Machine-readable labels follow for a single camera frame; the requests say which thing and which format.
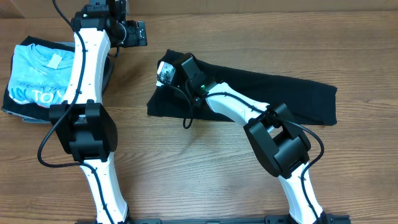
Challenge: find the black t-shirt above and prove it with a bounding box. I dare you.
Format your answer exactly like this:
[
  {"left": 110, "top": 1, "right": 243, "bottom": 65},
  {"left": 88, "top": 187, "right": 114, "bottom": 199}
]
[{"left": 147, "top": 60, "right": 337, "bottom": 126}]

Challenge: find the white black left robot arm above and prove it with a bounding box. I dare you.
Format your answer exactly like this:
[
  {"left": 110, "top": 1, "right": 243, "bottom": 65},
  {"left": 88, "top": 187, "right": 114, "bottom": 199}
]
[{"left": 49, "top": 1, "right": 147, "bottom": 223}]

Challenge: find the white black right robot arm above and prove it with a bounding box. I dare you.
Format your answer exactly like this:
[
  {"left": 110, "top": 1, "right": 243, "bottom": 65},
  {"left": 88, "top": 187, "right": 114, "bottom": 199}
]
[{"left": 157, "top": 54, "right": 327, "bottom": 223}]

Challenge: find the grey folded garment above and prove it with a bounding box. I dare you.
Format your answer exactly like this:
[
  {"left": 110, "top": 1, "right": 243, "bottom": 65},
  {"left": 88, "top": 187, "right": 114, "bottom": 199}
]
[{"left": 101, "top": 57, "right": 114, "bottom": 95}]

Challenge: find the light blue printed t-shirt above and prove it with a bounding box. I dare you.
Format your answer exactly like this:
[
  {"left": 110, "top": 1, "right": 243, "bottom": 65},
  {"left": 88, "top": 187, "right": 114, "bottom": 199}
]
[{"left": 7, "top": 44, "right": 74, "bottom": 108}]

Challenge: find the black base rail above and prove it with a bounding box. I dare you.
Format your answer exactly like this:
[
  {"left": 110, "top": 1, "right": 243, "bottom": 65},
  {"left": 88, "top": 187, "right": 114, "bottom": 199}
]
[{"left": 127, "top": 215, "right": 296, "bottom": 224}]

